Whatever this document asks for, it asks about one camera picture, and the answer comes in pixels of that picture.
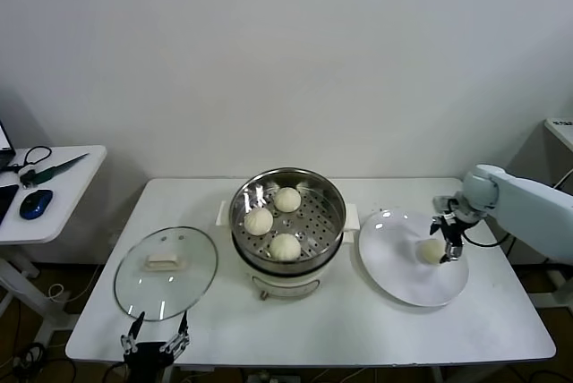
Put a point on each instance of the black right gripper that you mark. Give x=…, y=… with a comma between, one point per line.
x=453, y=231

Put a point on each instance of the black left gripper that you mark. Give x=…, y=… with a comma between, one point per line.
x=145, y=356

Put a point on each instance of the white steamed baozi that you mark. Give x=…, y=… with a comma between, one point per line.
x=427, y=252
x=287, y=199
x=284, y=247
x=258, y=221

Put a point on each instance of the round glass pot lid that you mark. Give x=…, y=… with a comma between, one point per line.
x=165, y=284

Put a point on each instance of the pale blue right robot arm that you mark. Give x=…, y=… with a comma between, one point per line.
x=528, y=213

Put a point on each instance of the perforated steel steamer basket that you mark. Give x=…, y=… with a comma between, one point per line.
x=313, y=217

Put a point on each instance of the round white plate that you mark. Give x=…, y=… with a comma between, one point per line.
x=403, y=275

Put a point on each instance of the small white side table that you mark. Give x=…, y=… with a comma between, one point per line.
x=67, y=204

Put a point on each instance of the blue computer mouse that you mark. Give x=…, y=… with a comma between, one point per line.
x=36, y=204

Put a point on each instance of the black phone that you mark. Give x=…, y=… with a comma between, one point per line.
x=6, y=201

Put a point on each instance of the black laptop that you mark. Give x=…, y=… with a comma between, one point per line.
x=3, y=146

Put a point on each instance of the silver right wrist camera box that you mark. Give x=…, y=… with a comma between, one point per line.
x=444, y=203

